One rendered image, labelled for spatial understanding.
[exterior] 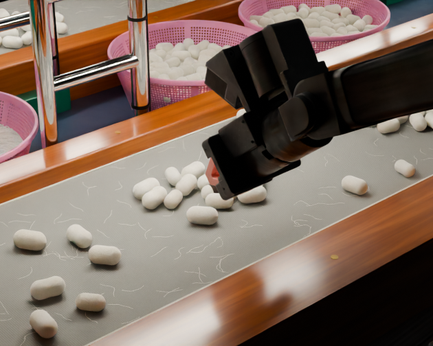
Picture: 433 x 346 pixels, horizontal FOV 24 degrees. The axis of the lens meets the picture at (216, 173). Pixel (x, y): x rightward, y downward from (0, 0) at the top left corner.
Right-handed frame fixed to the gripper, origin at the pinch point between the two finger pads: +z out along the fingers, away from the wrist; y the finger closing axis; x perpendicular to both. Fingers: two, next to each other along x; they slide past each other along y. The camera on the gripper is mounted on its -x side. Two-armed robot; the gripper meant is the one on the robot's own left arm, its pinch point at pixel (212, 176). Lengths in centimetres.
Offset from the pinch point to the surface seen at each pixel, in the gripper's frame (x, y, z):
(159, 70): -21.6, -24.9, 37.0
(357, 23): -18, -64, 32
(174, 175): -2.9, -3.5, 12.6
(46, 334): 8.1, 25.8, 0.5
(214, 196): 1.9, -3.6, 6.7
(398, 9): -20, -91, 46
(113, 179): -5.9, 1.3, 18.8
